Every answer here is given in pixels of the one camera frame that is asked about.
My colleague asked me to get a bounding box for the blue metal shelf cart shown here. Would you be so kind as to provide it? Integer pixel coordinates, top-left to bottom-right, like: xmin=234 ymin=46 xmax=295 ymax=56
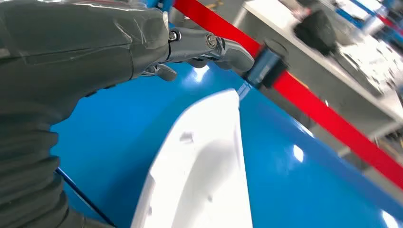
xmin=50 ymin=61 xmax=403 ymax=228

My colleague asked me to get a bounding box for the grey metal tray part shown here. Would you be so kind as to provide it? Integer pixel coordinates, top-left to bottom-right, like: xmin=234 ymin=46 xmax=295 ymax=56
xmin=334 ymin=38 xmax=403 ymax=98

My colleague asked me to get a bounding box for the white table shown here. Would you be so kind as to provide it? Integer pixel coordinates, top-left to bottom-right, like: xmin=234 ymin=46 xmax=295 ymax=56
xmin=233 ymin=0 xmax=403 ymax=149

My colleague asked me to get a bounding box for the black bag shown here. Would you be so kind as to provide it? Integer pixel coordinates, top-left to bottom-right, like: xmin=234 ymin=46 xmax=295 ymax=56
xmin=293 ymin=8 xmax=337 ymax=57

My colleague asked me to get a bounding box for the red barrier belt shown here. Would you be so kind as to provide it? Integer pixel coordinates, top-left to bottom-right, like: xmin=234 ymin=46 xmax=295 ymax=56
xmin=173 ymin=0 xmax=403 ymax=191

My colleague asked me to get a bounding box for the black barrier post head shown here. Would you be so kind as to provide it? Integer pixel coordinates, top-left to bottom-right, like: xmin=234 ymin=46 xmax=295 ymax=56
xmin=242 ymin=39 xmax=288 ymax=90

